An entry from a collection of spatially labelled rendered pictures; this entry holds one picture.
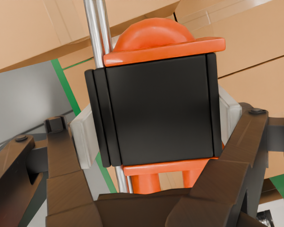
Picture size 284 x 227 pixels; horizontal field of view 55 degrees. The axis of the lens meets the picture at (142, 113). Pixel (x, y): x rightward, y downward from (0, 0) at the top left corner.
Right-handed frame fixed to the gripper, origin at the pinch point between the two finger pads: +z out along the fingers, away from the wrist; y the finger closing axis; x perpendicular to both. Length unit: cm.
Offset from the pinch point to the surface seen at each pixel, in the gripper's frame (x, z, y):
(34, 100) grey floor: -22, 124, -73
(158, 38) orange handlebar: 5.4, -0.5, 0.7
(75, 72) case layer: -3, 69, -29
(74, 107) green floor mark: -28, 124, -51
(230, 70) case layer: -9, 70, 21
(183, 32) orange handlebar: 5.5, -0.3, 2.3
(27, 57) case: 4.3, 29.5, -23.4
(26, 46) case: 6.3, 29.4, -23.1
